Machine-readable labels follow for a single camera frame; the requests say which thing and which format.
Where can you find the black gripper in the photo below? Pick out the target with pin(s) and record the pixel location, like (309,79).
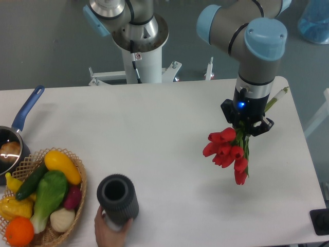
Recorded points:
(244,107)

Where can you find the red tulip bouquet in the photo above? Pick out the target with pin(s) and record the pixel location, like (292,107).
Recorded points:
(231,147)

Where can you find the dark grey ribbed vase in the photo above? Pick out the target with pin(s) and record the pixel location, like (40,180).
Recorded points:
(117,196)

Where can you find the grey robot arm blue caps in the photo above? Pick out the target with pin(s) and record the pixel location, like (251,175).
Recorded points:
(249,32)

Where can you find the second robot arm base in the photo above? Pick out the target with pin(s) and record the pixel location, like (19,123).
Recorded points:
(133,25)

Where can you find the bare human hand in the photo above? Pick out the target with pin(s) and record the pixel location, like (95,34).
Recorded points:
(105,236)

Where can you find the blue translucent container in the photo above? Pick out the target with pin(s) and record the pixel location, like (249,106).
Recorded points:
(313,23)

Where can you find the black device at edge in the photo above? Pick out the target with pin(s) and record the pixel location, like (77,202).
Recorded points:
(319,218)

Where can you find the purple radish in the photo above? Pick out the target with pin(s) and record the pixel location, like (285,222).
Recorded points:
(73,198)

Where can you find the yellow squash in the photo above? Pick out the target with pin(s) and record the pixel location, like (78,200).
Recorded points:
(56,160)

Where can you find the green bok choy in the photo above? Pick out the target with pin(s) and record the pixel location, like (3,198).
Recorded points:
(50,193)

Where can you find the white garlic bulb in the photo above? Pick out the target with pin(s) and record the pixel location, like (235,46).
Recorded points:
(62,219)

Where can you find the green cucumber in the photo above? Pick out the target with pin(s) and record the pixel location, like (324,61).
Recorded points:
(29,186)

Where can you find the browned bread patty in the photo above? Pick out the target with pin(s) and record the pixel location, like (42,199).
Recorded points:
(10,152)

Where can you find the yellow banana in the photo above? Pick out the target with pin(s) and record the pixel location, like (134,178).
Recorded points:
(12,183)

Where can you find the yellow bell pepper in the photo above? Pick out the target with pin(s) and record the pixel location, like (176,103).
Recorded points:
(12,208)

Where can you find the orange fruit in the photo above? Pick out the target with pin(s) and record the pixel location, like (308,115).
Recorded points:
(19,232)

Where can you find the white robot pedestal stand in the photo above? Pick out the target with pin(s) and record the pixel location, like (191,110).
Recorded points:
(139,67)

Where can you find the blue handled saucepan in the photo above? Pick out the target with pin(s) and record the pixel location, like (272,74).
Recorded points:
(12,133)

